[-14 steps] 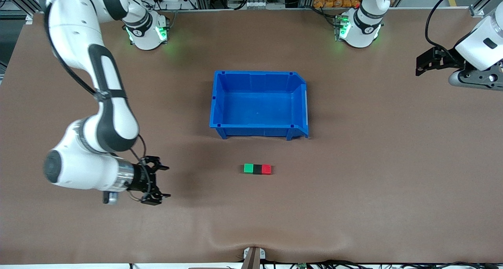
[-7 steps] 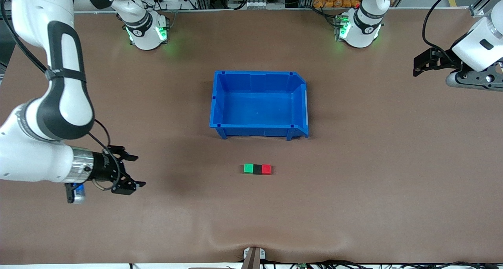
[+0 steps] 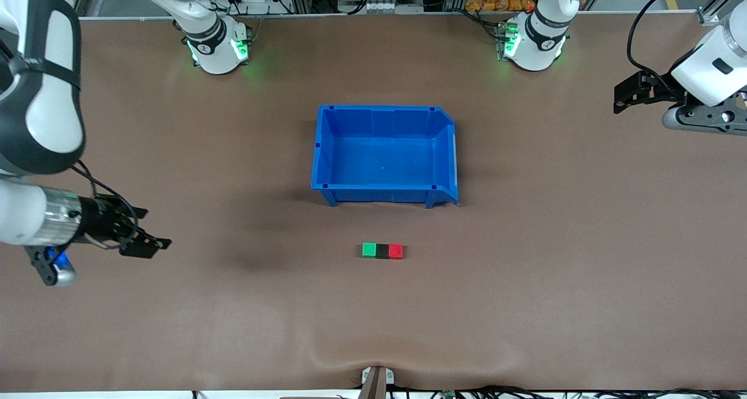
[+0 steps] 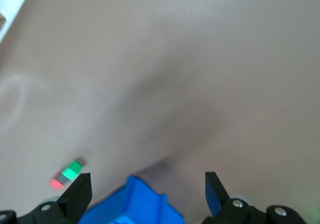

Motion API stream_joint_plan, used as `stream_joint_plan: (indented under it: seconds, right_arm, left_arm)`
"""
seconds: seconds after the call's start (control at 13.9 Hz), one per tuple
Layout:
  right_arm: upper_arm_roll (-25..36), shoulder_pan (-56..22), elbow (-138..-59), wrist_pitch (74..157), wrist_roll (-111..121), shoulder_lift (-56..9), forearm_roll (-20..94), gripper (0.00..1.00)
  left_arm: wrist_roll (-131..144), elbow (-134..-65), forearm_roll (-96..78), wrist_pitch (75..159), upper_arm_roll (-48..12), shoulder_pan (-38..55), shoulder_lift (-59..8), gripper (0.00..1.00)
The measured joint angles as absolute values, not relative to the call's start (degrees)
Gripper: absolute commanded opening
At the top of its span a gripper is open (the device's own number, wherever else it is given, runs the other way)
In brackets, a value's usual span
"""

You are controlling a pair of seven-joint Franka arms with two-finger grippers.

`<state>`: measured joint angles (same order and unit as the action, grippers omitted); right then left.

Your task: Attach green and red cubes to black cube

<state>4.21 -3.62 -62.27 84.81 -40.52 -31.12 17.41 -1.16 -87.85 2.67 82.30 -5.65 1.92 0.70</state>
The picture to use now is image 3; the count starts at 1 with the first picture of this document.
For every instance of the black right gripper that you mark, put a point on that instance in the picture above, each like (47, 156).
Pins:
(100, 220)

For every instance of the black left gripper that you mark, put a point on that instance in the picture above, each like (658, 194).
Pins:
(658, 89)

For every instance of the green cube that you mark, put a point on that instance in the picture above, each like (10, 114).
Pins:
(369, 250)

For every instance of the red cube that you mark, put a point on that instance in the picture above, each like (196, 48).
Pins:
(395, 251)

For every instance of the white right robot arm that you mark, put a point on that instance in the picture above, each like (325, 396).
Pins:
(46, 113)

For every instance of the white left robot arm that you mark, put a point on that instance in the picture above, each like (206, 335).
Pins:
(540, 43)

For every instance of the black cube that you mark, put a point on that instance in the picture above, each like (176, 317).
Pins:
(383, 252)

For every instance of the brown table mat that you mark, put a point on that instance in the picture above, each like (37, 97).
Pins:
(350, 317)

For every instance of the blue plastic bin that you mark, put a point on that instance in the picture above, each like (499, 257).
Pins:
(382, 165)

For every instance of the aluminium corner bracket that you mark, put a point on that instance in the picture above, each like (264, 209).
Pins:
(715, 11)

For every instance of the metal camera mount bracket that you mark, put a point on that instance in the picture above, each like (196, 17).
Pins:
(376, 381)

